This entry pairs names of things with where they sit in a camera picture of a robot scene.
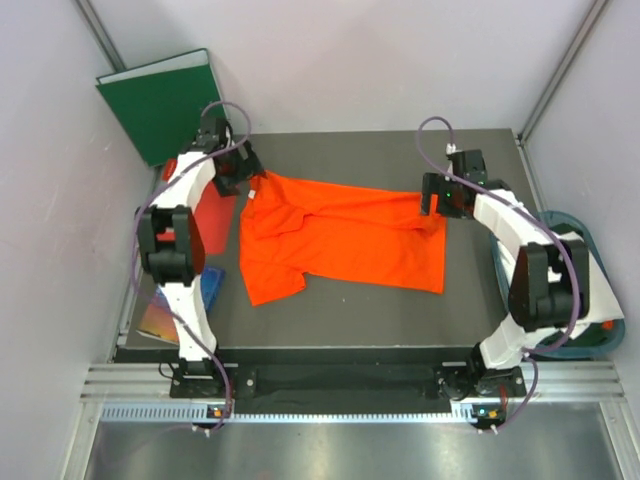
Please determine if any purple cable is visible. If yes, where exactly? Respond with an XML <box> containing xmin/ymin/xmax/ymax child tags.
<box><xmin>417</xmin><ymin>115</ymin><xmax>586</xmax><ymax>434</ymax></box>
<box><xmin>130</xmin><ymin>101</ymin><xmax>253</xmax><ymax>434</ymax></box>

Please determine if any orange t-shirt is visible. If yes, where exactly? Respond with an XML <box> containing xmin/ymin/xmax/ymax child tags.
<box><xmin>239</xmin><ymin>172</ymin><xmax>447</xmax><ymax>307</ymax></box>

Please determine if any blue book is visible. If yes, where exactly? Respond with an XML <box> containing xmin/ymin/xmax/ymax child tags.
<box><xmin>136</xmin><ymin>266</ymin><xmax>226</xmax><ymax>345</ymax></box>

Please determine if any black mounting plate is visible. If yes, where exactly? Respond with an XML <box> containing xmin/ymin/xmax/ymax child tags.
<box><xmin>170</xmin><ymin>363</ymin><xmax>525</xmax><ymax>401</ymax></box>

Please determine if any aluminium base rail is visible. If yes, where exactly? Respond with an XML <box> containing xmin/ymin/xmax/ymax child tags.
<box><xmin>80</xmin><ymin>362</ymin><xmax>625</xmax><ymax>428</ymax></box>

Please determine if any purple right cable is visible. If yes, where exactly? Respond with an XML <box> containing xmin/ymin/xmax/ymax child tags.
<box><xmin>417</xmin><ymin>115</ymin><xmax>586</xmax><ymax>434</ymax></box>

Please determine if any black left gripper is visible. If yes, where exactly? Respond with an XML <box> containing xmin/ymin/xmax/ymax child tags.
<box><xmin>213</xmin><ymin>138</ymin><xmax>266</xmax><ymax>197</ymax></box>

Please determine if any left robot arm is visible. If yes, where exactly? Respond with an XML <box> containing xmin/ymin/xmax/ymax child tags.
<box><xmin>136</xmin><ymin>116</ymin><xmax>264</xmax><ymax>397</ymax></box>

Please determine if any green binder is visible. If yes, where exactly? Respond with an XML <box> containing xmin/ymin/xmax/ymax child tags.
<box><xmin>96</xmin><ymin>48</ymin><xmax>221</xmax><ymax>167</ymax></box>

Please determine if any white t-shirt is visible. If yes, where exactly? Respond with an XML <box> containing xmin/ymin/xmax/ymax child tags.
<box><xmin>537</xmin><ymin>227</ymin><xmax>625</xmax><ymax>341</ymax></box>

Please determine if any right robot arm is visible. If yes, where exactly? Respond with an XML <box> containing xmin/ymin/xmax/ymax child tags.
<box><xmin>421</xmin><ymin>144</ymin><xmax>590</xmax><ymax>396</ymax></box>

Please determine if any teal laundry basket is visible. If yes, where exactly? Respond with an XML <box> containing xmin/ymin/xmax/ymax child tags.
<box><xmin>489</xmin><ymin>210</ymin><xmax>626</xmax><ymax>360</ymax></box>

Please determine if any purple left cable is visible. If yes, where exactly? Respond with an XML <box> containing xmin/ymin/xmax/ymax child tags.
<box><xmin>130</xmin><ymin>101</ymin><xmax>253</xmax><ymax>434</ymax></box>

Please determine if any red folder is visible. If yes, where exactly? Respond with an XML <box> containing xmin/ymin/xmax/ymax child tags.
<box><xmin>153</xmin><ymin>159</ymin><xmax>236</xmax><ymax>255</ymax></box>

